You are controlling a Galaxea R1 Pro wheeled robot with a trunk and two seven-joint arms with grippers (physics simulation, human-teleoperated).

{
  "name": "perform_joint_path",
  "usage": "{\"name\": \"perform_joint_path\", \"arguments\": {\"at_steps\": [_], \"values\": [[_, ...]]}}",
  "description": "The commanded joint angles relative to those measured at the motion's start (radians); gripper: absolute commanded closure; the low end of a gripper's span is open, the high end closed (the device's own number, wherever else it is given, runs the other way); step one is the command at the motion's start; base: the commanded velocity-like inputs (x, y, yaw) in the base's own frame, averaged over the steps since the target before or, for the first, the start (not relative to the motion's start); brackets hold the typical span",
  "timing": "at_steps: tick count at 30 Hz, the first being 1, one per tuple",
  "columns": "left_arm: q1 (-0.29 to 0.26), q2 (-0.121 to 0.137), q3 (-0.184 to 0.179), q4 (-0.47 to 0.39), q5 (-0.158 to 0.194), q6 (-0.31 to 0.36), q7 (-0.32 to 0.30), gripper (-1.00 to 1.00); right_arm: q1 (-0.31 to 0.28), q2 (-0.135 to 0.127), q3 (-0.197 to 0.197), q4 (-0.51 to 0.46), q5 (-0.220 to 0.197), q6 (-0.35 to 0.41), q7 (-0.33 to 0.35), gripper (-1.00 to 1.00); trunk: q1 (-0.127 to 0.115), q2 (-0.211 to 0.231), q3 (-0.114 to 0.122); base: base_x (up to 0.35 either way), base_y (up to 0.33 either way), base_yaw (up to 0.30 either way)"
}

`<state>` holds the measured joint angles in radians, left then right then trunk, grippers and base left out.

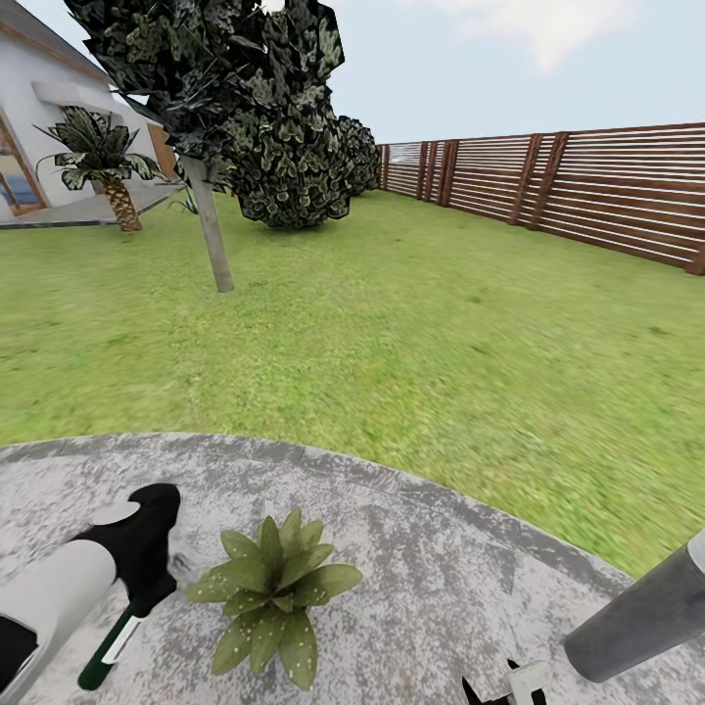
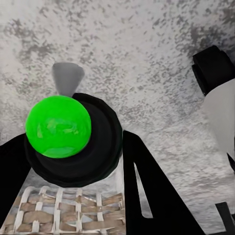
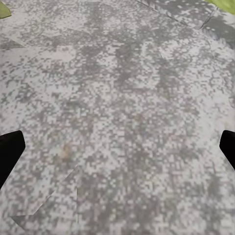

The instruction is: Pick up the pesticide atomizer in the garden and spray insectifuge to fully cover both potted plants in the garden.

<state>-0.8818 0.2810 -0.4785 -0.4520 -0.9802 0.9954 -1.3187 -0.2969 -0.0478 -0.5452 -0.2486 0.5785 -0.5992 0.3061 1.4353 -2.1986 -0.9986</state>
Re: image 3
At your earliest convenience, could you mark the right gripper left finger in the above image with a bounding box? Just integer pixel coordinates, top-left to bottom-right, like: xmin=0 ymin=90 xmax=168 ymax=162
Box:
xmin=0 ymin=130 xmax=25 ymax=189

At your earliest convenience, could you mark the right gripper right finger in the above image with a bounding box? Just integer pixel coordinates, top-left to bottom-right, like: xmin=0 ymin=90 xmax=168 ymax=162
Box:
xmin=219 ymin=130 xmax=235 ymax=170

